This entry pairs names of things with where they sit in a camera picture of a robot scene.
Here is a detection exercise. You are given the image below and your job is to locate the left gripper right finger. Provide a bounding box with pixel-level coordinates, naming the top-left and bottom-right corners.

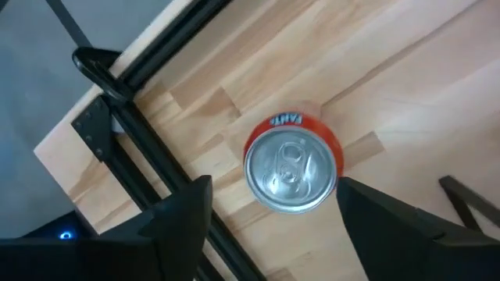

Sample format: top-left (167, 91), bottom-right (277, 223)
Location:
top-left (336, 176), bottom-right (500, 281)

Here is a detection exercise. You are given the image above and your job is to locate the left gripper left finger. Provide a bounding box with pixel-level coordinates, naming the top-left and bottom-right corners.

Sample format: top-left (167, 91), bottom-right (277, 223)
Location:
top-left (138, 174), bottom-right (214, 281)

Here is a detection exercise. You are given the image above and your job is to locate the red-orange Fanta can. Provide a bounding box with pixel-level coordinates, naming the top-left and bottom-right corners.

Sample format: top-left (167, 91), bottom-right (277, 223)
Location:
top-left (242, 111), bottom-right (345, 215)

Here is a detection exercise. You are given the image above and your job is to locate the black computer with blue light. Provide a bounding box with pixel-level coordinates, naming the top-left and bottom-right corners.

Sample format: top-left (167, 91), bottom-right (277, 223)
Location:
top-left (22, 209), bottom-right (98, 240)

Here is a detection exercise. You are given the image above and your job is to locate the black metal table frame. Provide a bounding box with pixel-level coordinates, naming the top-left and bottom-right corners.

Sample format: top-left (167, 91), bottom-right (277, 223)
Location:
top-left (70, 0), bottom-right (269, 281)

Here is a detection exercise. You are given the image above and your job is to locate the black frame clamp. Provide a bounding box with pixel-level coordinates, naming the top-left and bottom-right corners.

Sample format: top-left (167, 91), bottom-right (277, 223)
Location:
top-left (71, 45), bottom-right (136, 103)

